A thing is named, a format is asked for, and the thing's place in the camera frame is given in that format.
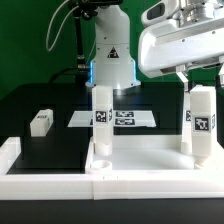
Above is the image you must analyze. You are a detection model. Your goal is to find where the white cable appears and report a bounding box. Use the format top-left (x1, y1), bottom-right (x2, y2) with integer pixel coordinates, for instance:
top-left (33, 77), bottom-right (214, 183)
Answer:
top-left (45, 0), bottom-right (78, 53)

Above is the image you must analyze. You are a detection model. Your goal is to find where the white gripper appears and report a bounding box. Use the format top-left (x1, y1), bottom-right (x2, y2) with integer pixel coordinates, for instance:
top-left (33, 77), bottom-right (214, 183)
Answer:
top-left (138, 18), bottom-right (224, 92)

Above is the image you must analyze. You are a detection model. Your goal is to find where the white U-shaped obstacle fence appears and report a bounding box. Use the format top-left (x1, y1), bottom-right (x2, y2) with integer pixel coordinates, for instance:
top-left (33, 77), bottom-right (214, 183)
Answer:
top-left (0, 137), bottom-right (224, 200)

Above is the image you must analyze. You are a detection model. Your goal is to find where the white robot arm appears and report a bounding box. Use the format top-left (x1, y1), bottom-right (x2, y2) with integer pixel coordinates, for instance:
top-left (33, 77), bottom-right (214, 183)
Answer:
top-left (87, 0), bottom-right (224, 91)

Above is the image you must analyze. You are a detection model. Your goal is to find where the fiducial marker sheet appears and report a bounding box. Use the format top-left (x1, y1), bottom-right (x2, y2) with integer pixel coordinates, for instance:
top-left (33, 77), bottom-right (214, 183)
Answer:
top-left (68, 110), bottom-right (156, 128)

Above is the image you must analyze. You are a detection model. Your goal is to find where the white desk top tray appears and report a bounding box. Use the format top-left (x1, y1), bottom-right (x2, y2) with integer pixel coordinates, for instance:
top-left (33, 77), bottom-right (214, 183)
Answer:
top-left (85, 135), bottom-right (224, 173)

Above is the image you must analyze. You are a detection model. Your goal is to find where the black cable on table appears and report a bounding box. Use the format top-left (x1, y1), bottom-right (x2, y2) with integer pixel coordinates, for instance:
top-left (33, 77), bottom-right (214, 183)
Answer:
top-left (48, 67), bottom-right (88, 84)

